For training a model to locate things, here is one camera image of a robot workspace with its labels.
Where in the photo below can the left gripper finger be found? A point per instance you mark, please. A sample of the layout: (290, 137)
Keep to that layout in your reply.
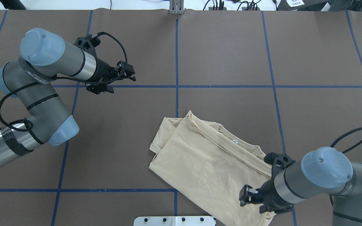
(99, 88)
(125, 71)

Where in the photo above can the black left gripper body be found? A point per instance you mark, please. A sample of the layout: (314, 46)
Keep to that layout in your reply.
(104, 73)

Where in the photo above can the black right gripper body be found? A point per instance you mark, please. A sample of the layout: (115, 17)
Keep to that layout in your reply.
(267, 193)

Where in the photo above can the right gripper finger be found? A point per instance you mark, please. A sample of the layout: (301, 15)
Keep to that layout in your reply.
(248, 195)

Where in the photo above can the cream long-sleeve printed shirt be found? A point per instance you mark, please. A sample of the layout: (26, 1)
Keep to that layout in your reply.
(209, 165)

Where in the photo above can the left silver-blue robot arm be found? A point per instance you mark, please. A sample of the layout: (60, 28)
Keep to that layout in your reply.
(31, 112)

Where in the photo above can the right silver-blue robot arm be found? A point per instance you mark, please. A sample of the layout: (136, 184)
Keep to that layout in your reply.
(324, 170)

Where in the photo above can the aluminium frame post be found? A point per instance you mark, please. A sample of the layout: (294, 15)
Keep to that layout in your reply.
(176, 7)

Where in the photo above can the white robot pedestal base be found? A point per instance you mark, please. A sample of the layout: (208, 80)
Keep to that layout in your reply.
(175, 221)

